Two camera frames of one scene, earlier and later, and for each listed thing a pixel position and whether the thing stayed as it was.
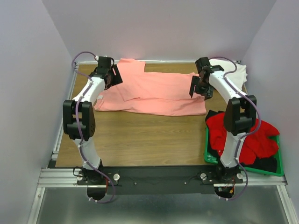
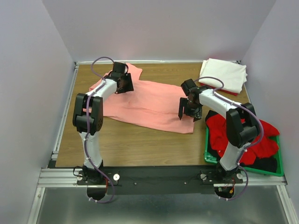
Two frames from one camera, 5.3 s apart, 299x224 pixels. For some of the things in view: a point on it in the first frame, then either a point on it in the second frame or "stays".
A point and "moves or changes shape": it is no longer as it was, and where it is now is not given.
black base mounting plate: [159, 179] stays
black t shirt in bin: [268, 164] stays
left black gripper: [117, 79] -> [129, 87]
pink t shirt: [161, 92] moves or changes shape
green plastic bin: [280, 171] stays
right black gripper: [207, 93] -> [196, 114]
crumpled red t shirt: [258, 144] stays
